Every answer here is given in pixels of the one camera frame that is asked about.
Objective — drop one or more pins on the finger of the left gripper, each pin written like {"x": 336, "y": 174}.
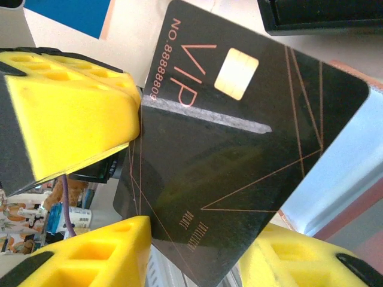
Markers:
{"x": 74, "y": 119}

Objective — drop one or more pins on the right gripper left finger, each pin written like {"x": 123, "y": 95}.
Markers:
{"x": 89, "y": 254}

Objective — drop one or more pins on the black storage bin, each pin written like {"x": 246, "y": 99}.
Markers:
{"x": 314, "y": 15}

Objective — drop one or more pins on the blue floral wall panel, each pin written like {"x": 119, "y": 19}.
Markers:
{"x": 74, "y": 15}

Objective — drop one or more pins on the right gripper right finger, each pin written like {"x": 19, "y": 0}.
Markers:
{"x": 299, "y": 260}

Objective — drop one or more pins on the black VIP card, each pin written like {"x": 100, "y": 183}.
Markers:
{"x": 224, "y": 164}

